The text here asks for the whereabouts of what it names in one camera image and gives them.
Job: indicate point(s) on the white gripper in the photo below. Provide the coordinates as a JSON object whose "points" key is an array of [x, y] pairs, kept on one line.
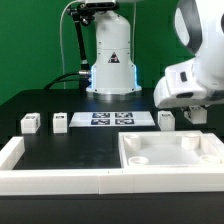
{"points": [[191, 83]]}

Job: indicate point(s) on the white square tabletop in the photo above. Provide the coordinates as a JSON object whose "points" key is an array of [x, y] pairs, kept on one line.
{"points": [[170, 149]]}

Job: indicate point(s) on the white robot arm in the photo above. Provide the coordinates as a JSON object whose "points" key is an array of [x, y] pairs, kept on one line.
{"points": [[199, 24]]}

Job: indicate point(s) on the white U-shaped obstacle fence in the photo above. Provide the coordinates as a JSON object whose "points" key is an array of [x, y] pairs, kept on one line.
{"points": [[102, 181]]}

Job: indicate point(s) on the white marker base plate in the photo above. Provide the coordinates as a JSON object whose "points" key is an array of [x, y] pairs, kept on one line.
{"points": [[108, 119]]}

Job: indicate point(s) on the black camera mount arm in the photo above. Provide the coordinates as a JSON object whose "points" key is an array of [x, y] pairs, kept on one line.
{"points": [[83, 15]]}

